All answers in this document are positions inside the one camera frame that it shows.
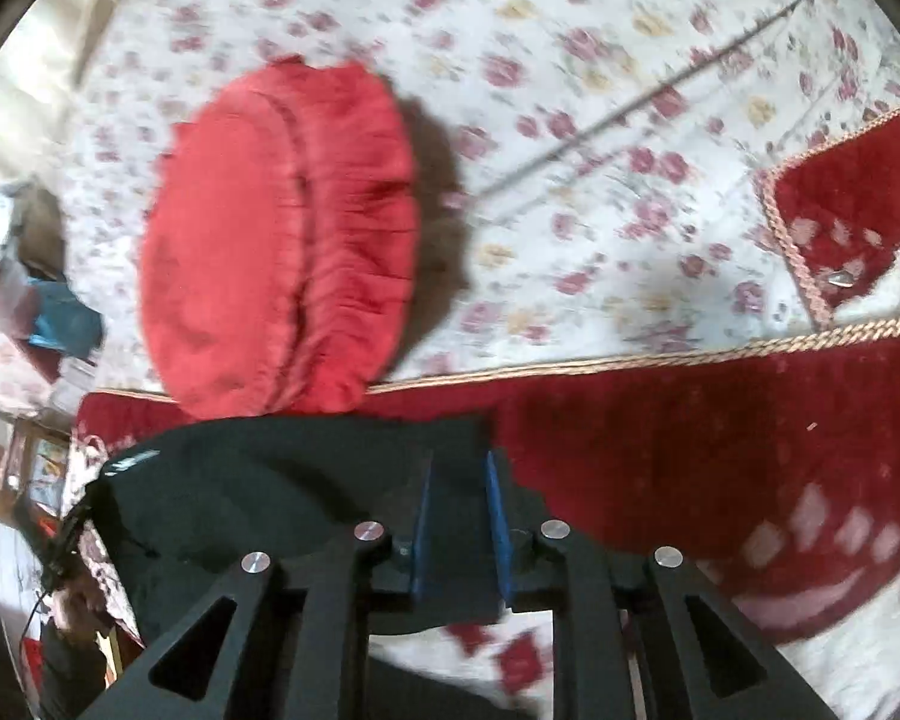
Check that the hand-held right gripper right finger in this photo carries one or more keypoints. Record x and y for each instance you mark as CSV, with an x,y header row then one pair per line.
x,y
496,532

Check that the black pants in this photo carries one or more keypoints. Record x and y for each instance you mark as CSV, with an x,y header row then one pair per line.
x,y
270,480

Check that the red frilled round cushion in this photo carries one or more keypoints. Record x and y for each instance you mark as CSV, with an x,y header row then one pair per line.
x,y
270,240

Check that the floral fabric covered furniture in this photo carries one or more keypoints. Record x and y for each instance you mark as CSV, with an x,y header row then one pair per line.
x,y
0,367

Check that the blue bag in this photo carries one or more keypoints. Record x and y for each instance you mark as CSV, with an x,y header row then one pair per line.
x,y
64,319

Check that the red and white patterned blanket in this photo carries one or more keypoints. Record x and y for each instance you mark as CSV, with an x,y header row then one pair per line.
x,y
682,450

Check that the floral quilt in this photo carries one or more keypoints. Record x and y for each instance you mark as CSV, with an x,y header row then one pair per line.
x,y
570,90

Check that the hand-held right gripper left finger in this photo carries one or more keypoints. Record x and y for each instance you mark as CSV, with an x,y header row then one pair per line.
x,y
421,532

